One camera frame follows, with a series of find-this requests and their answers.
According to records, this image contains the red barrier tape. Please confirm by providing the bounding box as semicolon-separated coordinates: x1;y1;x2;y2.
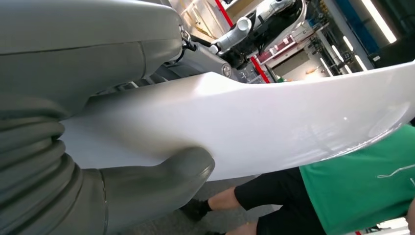
214;0;271;84

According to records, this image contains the ceiling strip light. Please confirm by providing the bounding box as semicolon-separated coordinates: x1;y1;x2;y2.
343;35;355;52
354;54;369;72
319;57;335;77
330;45;345;63
361;0;398;45

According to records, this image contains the blue steel beam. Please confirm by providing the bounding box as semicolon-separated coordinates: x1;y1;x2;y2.
334;0;380;54

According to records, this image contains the person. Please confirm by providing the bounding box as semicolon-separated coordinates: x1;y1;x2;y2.
180;124;415;235

